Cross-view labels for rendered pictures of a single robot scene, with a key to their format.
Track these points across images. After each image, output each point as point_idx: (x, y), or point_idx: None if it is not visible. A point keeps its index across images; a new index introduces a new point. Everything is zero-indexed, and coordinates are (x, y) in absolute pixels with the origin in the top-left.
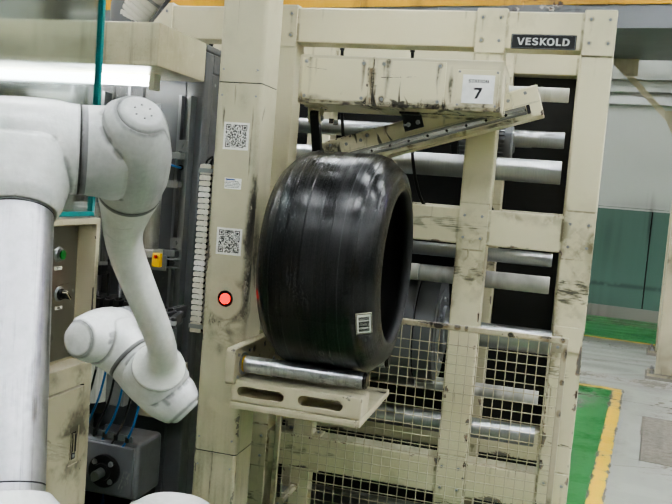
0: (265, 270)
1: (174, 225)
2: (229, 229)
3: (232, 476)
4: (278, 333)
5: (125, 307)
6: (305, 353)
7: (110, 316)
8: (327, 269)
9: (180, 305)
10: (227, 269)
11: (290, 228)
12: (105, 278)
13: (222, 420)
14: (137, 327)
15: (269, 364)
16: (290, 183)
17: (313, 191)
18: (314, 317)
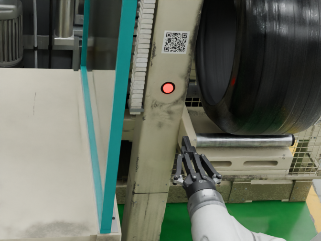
0: (253, 95)
1: (78, 3)
2: (176, 32)
3: (165, 204)
4: (246, 131)
5: (214, 201)
6: (257, 135)
7: (235, 233)
8: (310, 92)
9: (185, 138)
10: (172, 65)
11: (281, 60)
12: None
13: (159, 172)
14: (240, 223)
15: (218, 140)
16: (272, 12)
17: (295, 21)
18: (286, 122)
